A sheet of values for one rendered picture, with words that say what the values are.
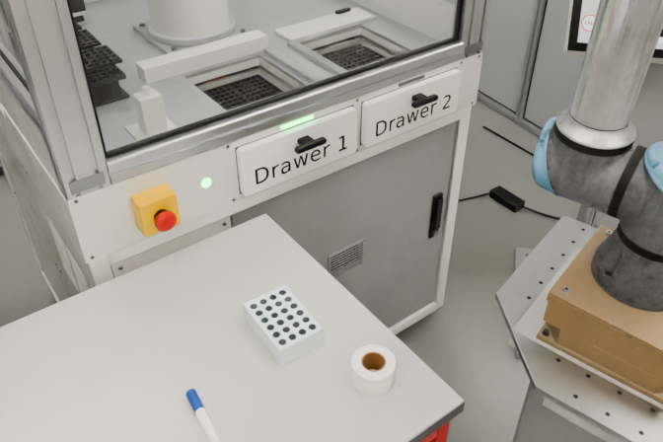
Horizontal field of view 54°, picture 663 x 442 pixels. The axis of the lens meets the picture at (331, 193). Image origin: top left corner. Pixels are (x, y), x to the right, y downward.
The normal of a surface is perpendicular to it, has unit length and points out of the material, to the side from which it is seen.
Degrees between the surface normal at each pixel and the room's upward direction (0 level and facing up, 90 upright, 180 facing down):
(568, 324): 90
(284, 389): 0
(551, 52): 90
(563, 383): 0
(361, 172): 90
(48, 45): 90
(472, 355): 0
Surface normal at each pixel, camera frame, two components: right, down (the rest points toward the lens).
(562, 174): -0.63, 0.46
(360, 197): 0.59, 0.48
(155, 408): 0.00, -0.81
